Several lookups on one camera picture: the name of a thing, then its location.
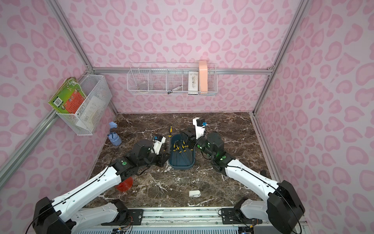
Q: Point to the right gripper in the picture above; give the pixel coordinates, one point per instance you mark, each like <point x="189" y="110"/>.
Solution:
<point x="189" y="136"/>

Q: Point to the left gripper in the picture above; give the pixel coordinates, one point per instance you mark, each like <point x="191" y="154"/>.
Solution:
<point x="163" y="156"/>

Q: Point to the teal plastic storage box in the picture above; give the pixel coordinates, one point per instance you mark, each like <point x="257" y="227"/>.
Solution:
<point x="181" y="156"/>

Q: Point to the yellow black file tool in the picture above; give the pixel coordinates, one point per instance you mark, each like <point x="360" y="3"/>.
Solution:
<point x="169" y="141"/>

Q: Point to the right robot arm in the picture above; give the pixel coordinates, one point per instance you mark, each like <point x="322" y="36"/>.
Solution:
<point x="283" y="207"/>

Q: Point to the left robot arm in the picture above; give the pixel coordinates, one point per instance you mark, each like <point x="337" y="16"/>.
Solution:
<point x="64" y="214"/>

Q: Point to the pink box in basket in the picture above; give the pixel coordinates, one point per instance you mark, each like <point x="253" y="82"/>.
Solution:
<point x="203" y="76"/>

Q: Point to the red pencil cup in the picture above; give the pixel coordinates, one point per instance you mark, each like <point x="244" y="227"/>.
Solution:
<point x="125" y="185"/>

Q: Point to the small white eraser block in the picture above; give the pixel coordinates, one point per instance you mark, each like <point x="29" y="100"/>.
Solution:
<point x="195" y="193"/>

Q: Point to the blue spray bottle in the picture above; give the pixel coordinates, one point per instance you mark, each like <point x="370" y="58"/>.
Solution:
<point x="113" y="137"/>

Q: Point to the black marker in basket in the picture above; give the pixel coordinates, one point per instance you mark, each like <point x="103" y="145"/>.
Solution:
<point x="175" y="89"/>

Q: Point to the white card in basket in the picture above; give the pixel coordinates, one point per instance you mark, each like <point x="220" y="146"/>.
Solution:
<point x="193" y="82"/>

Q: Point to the grey cup in basket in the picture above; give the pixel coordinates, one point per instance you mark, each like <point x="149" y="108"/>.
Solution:
<point x="143" y="85"/>

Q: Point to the white mesh side basket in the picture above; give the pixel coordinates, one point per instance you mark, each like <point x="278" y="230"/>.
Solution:
<point x="98" y="96"/>

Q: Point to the white papers in basket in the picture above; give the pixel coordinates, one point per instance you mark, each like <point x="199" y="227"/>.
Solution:
<point x="90" y="113"/>

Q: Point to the green red booklet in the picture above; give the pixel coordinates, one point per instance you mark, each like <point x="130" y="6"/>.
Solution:
<point x="68" y="98"/>

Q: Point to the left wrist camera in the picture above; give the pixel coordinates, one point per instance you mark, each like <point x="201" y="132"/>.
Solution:
<point x="158" y="141"/>

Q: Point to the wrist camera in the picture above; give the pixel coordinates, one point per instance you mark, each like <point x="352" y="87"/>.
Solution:
<point x="200" y="127"/>
<point x="158" y="141"/>

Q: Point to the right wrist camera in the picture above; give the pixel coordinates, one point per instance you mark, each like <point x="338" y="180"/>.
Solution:
<point x="200" y="127"/>

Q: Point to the white wire wall basket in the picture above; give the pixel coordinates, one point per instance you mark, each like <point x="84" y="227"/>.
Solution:
<point x="164" y="76"/>

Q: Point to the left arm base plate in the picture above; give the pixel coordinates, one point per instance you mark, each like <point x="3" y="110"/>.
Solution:
<point x="126" y="218"/>

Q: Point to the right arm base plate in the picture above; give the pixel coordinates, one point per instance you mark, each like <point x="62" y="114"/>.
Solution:
<point x="234" y="216"/>

